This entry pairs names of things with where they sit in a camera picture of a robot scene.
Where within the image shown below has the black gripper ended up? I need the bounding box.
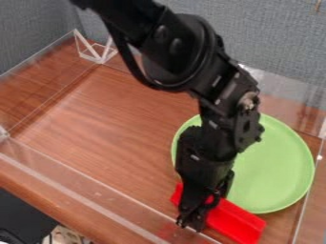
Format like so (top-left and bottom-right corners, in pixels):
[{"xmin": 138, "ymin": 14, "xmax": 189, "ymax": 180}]
[{"xmin": 176, "ymin": 126, "xmax": 237, "ymax": 233}]

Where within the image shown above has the red rectangular block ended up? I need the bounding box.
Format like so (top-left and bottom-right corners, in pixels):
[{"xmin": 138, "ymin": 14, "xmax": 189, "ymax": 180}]
[{"xmin": 170, "ymin": 182, "xmax": 267, "ymax": 244}]

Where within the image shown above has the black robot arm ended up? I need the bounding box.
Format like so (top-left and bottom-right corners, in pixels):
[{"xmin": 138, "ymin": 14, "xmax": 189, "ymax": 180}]
[{"xmin": 70, "ymin": 0, "xmax": 263, "ymax": 231}]

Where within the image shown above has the green round plate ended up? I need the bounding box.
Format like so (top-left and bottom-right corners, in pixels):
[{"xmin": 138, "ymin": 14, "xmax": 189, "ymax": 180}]
[{"xmin": 170, "ymin": 112, "xmax": 315, "ymax": 214}]

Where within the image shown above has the white power strip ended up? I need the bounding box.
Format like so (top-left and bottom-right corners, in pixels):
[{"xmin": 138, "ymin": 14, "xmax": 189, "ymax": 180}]
[{"xmin": 40, "ymin": 225, "xmax": 94, "ymax": 244}]

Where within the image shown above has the black box under table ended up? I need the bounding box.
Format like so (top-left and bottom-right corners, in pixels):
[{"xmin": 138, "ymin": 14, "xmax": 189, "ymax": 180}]
[{"xmin": 0, "ymin": 189, "xmax": 59, "ymax": 244}]

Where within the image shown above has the clear acrylic enclosure wall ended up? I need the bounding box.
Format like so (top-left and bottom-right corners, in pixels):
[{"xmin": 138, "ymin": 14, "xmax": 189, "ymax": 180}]
[{"xmin": 0, "ymin": 32, "xmax": 326, "ymax": 244}]

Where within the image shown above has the clear acrylic corner bracket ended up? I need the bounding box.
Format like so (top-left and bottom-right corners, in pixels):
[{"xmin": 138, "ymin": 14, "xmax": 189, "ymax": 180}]
[{"xmin": 72, "ymin": 30, "xmax": 119, "ymax": 65}]

